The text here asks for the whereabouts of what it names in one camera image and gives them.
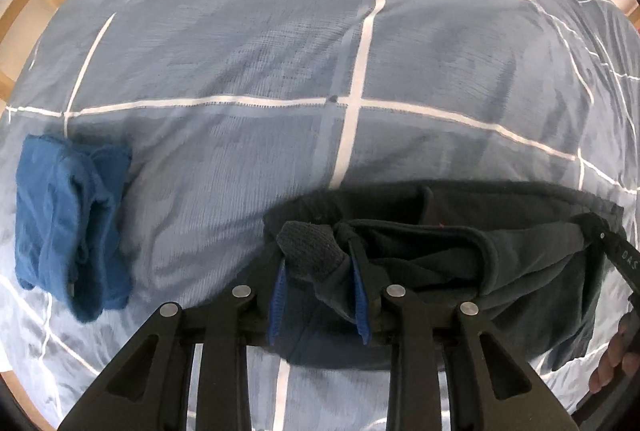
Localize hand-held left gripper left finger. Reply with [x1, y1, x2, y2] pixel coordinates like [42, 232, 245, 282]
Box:
[57, 251, 290, 431]

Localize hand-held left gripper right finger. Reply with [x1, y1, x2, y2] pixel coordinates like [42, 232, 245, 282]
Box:
[344, 233, 581, 431]

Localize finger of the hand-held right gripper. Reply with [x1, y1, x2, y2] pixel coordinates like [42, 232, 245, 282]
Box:
[579, 212, 640, 307]

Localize dark navy pants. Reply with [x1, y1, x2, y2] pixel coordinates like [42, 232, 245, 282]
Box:
[262, 180, 626, 372]

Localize blue folded pants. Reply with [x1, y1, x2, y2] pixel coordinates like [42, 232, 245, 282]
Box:
[14, 134, 135, 324]

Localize person's right hand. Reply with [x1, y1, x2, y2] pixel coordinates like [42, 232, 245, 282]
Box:
[589, 311, 640, 394]

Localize blue checked blanket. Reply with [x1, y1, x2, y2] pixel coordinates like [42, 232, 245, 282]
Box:
[0, 0, 640, 431]

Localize wooden bed frame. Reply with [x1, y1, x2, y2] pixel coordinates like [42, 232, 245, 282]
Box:
[0, 0, 123, 429]

